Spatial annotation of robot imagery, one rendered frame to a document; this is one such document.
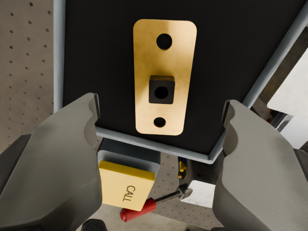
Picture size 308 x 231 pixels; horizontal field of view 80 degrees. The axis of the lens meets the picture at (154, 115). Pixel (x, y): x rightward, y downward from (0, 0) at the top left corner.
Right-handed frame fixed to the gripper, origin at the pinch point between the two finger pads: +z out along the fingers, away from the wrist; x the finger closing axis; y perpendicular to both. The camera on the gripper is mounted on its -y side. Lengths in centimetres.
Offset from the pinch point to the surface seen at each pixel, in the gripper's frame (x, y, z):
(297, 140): 26.3, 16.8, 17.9
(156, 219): 4, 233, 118
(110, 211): -55, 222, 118
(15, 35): -45, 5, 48
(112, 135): -3.8, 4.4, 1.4
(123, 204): -3.6, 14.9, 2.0
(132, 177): -2.4, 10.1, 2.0
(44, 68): -39, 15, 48
